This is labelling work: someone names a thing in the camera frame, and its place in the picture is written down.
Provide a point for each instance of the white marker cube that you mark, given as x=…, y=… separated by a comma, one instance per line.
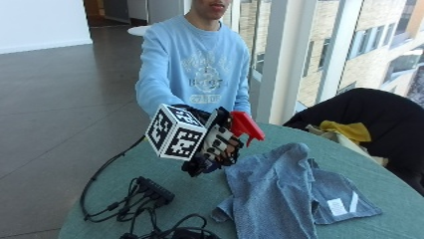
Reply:
x=174, y=132

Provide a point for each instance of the grey-blue towel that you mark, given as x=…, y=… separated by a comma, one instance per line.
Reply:
x=274, y=195

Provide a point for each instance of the black usb hub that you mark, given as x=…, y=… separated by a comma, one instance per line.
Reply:
x=155, y=191

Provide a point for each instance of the the person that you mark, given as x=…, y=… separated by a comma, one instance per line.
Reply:
x=194, y=59

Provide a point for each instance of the yellow cloth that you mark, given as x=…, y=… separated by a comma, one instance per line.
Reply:
x=345, y=130

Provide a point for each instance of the white window pillar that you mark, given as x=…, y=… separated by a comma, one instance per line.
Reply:
x=282, y=59

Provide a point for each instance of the beige cloth bag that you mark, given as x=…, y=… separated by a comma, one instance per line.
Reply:
x=352, y=146

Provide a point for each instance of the black chair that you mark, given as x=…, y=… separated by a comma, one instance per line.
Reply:
x=379, y=126

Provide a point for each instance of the white round table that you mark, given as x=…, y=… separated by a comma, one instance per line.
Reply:
x=139, y=30

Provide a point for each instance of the slim white window post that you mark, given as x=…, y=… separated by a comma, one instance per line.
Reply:
x=337, y=49

